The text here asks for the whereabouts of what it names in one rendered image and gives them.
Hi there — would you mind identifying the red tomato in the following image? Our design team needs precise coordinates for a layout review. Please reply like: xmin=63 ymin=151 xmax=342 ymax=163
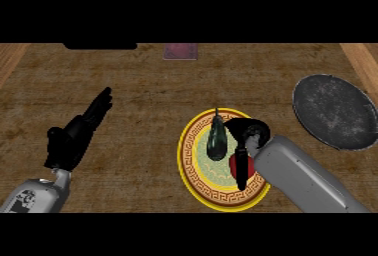
xmin=227 ymin=153 xmax=256 ymax=180

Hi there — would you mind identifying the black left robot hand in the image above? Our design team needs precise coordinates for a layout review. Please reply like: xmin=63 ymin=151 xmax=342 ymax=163
xmin=42 ymin=86 xmax=114 ymax=173

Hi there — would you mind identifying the dark green eggplant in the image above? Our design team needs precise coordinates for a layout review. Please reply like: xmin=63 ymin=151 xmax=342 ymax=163
xmin=205 ymin=107 xmax=228 ymax=162

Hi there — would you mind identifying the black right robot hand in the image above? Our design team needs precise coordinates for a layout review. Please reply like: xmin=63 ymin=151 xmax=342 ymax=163
xmin=221 ymin=117 xmax=272 ymax=192

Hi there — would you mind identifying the maroon rectangular block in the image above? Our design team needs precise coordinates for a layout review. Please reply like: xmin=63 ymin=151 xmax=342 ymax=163
xmin=162 ymin=43 xmax=199 ymax=61

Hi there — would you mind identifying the yellow rimmed patterned plate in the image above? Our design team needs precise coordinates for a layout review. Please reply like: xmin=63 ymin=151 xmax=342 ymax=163
xmin=175 ymin=107 xmax=271 ymax=213

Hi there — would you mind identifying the black flat appliance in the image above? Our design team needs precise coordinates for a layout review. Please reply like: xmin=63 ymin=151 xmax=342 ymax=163
xmin=61 ymin=43 xmax=138 ymax=51

